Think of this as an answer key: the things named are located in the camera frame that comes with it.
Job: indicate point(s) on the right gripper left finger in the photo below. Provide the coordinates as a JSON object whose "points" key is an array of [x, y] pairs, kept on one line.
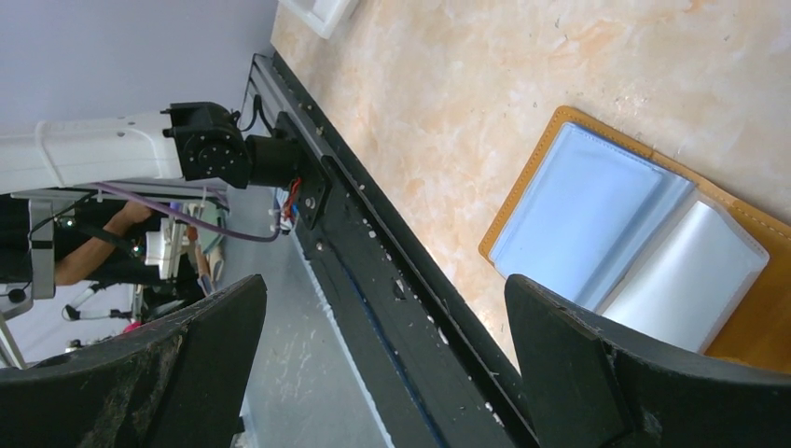
{"points": [[178, 381]]}

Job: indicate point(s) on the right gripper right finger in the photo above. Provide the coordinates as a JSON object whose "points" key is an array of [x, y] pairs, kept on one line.
{"points": [[591, 382]]}

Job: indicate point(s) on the tan leather card holder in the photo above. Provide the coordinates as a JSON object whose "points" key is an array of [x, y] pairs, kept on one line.
{"points": [[631, 235]]}

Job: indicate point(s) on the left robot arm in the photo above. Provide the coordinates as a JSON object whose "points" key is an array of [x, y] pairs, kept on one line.
{"points": [[189, 141]]}

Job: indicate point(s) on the person in background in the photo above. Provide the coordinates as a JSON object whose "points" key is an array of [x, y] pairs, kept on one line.
{"points": [[77, 256]]}

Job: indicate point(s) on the white divided plastic tray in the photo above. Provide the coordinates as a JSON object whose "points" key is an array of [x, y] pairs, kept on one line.
{"points": [[321, 16]]}

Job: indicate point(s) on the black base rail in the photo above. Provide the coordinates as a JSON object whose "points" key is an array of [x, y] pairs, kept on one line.
{"points": [[435, 378]]}

